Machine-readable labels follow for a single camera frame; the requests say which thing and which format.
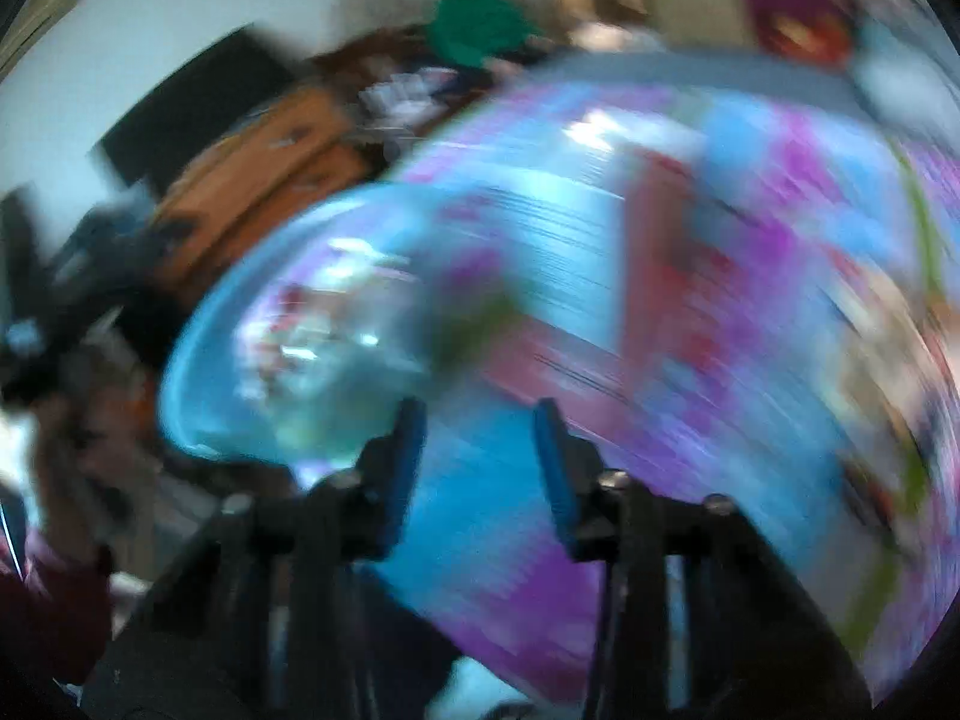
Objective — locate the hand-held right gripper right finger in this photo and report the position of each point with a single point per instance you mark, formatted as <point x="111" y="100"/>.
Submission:
<point x="553" y="472"/>

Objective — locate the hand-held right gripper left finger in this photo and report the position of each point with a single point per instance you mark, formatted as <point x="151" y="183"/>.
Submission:
<point x="405" y="465"/>

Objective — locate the blue plastic basin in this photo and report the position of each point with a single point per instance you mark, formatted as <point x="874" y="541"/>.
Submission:
<point x="217" y="330"/>

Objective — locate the person's left forearm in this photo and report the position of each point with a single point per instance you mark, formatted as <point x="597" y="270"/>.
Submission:
<point x="45" y="607"/>

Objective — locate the person's left hand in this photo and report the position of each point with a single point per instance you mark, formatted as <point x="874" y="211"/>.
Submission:
<point x="82" y="457"/>

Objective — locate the orange wooden cabinet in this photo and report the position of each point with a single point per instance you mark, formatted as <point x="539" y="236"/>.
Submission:
<point x="255" y="172"/>

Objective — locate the black flat screen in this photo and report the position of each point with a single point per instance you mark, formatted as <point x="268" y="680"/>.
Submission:
<point x="195" y="105"/>

